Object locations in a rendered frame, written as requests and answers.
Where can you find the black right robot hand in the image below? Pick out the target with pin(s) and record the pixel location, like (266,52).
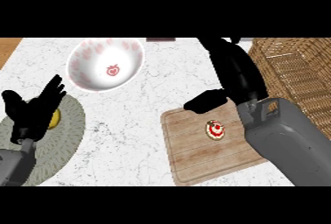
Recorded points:
(239,73)

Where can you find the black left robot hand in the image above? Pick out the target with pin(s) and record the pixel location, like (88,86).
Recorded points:
(32,112)

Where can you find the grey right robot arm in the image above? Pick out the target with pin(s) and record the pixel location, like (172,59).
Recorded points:
(286,143)

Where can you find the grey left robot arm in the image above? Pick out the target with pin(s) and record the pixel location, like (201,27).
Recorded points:
(14,164)

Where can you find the brown wicker basket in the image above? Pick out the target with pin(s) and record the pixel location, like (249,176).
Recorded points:
(297,78)

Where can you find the wooden cutting board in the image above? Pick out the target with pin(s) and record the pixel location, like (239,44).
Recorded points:
(202,148)

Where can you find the yellow fruit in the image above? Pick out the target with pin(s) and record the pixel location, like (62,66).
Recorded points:
(54,119)

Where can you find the round grey-green placemat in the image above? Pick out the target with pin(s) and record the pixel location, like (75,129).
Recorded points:
(59,140)

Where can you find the dark flat object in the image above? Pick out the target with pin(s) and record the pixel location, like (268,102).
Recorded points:
(159,39)

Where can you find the brown wooden surface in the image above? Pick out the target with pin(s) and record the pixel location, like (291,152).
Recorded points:
(7,49)

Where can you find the white bowl with red prints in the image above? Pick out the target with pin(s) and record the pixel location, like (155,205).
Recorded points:
(104,65)

